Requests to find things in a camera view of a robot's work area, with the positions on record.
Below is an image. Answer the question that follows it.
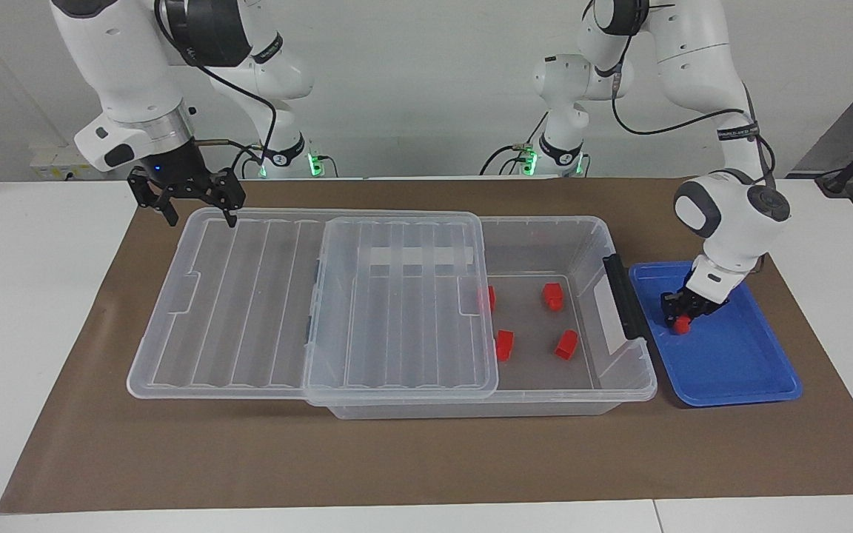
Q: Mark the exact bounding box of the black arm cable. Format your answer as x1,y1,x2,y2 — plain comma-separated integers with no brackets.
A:
586,0,777,187
154,0,280,175

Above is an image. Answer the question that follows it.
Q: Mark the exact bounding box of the blue plastic tray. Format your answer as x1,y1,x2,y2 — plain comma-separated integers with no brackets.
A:
629,260,803,409

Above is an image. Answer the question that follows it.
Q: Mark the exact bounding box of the brown paper table mat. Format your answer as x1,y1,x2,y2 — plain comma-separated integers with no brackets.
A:
0,178,853,514

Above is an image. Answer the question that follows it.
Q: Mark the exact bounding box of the white wall power outlet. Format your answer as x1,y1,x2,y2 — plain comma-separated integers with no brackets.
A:
30,144,113,182

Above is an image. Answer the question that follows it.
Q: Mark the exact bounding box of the clear plastic box lid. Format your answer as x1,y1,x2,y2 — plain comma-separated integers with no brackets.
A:
127,208,501,405

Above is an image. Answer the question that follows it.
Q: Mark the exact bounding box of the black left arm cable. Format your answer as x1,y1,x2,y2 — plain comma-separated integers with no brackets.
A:
586,0,777,187

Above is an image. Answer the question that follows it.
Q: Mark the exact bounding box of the black box latch handle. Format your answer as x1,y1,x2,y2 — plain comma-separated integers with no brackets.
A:
602,254,649,342

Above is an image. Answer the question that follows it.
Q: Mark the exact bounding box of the black base cable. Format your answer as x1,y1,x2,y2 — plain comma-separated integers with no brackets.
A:
230,143,265,181
479,111,546,178

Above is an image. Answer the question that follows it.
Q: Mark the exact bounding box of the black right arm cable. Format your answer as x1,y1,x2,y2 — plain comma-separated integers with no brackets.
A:
154,0,280,175

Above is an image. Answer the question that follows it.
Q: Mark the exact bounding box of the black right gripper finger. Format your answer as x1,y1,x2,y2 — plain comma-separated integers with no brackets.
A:
207,168,247,229
127,169,180,227

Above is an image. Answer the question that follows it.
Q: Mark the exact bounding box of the clear plastic storage box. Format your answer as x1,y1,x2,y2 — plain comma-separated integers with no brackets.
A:
304,215,659,421

